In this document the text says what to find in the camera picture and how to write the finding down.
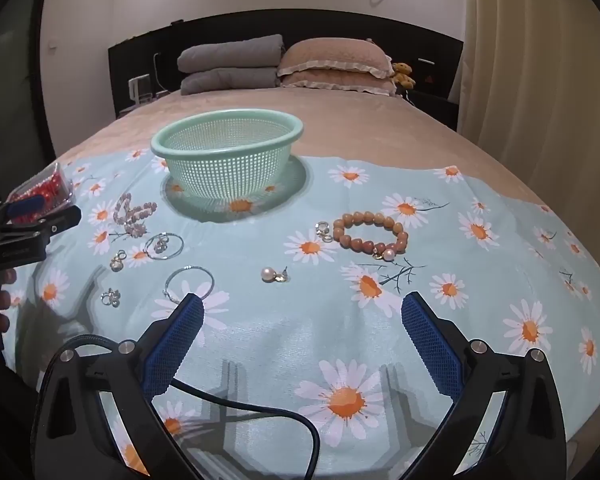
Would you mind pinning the small crystal cluster earring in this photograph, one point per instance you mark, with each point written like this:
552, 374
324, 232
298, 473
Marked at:
111, 297

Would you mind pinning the grey folded blankets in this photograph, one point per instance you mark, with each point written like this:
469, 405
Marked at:
230, 52

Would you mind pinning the small silver earring pair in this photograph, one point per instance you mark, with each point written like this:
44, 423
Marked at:
160, 245

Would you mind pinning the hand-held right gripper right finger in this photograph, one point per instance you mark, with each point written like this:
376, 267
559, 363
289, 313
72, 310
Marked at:
430, 345

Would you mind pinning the cream curtain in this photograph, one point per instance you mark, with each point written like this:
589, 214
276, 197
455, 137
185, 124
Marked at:
530, 85

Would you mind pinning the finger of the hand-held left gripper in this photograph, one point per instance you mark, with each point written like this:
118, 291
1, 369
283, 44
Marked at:
50, 221
25, 206

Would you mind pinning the grey pillow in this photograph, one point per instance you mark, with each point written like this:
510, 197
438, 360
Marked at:
230, 81

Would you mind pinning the pink frilled pillow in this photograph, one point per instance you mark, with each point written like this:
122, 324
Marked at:
330, 57
340, 82

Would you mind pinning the floral daisy cloth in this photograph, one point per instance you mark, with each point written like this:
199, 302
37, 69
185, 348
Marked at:
280, 320

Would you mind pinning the small pearl drop earring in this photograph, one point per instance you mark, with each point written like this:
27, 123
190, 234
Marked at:
117, 260

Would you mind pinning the large silver hoop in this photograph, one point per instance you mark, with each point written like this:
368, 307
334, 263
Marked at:
145, 248
190, 268

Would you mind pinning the dark nightstand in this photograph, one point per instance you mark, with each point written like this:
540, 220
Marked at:
435, 107

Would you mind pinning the dark glass door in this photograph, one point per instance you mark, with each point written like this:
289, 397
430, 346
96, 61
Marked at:
10, 85

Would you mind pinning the white bedside device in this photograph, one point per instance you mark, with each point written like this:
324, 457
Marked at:
140, 89

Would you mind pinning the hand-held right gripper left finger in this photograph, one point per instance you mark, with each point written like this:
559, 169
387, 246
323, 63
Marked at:
180, 340

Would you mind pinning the clear box of strawberries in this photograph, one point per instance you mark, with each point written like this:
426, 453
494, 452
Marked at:
55, 185

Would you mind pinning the green plastic mesh basket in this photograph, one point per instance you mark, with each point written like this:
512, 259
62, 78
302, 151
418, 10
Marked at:
230, 170

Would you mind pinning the yellow teddy bear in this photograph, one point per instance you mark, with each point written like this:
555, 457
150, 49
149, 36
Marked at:
402, 74

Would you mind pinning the black headboard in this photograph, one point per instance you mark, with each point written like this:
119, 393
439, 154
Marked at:
230, 25

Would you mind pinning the beige bed blanket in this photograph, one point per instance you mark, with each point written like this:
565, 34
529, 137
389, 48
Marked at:
355, 130

